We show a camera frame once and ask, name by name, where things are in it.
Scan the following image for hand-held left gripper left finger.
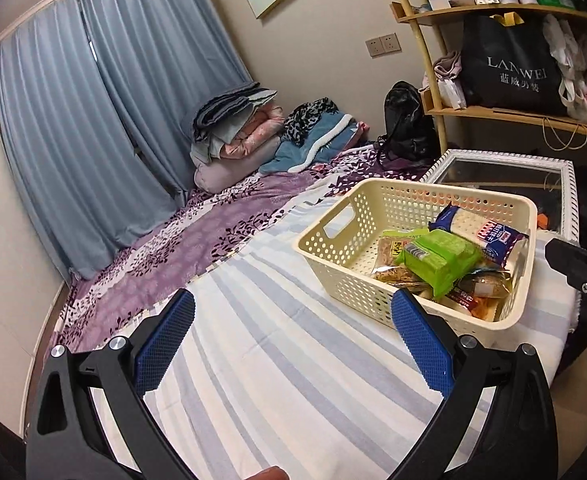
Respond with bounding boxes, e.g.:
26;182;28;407
25;289;197;480

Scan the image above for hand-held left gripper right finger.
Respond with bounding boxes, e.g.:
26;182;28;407
391;287;557;480

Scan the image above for red yellow snack packets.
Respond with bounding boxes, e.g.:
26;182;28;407
441;294;501;322

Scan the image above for blue and white snack packet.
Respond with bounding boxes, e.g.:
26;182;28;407
429;205;530;267

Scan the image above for small biscuit packet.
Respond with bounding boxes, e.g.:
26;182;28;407
456;270;514;308

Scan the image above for large green snack packet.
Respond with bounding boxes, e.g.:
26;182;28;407
396;230;485;300

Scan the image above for round cracker clear packet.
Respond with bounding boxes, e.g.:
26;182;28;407
372;237;409;281

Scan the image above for cream perforated plastic basket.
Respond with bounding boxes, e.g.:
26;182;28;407
297;177;539;345

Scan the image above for person's left hand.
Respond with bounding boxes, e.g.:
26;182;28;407
246;465;289;480

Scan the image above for striped blanket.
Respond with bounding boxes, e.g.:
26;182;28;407
74;175;581;480

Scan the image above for purple floral bedsheet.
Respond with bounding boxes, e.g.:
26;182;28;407
48;147;444;356

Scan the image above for white plastic bag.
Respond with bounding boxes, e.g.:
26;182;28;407
543;12;587;121

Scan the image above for white framed mirror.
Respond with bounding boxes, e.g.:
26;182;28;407
418;149;581;241

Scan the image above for black shopping bag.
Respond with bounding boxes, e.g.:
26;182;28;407
459;12;569;116

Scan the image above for light pink pillow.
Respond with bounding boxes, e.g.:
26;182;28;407
194;135;282;193

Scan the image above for pink and white cloth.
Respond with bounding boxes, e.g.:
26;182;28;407
418;50;467;111

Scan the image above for grey-green folded cloth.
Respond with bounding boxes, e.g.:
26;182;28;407
191;105;269;166

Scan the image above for wooden shelf rack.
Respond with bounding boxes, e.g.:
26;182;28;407
391;0;587;156

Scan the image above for black backpack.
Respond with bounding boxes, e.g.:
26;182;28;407
376;80;439;161

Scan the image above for pink folded quilt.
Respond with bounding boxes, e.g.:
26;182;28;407
221;105;284;158

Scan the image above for blue fleece blanket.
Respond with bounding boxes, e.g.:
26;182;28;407
258;111;367;176

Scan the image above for dark grey folded blanket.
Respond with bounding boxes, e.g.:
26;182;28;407
194;87;278;141

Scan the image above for blue curtain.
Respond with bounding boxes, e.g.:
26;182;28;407
0;0;254;281

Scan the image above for leopard print cloth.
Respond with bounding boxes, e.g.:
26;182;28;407
282;98;339;146

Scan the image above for wall socket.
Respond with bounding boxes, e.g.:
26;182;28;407
365;33;401;57

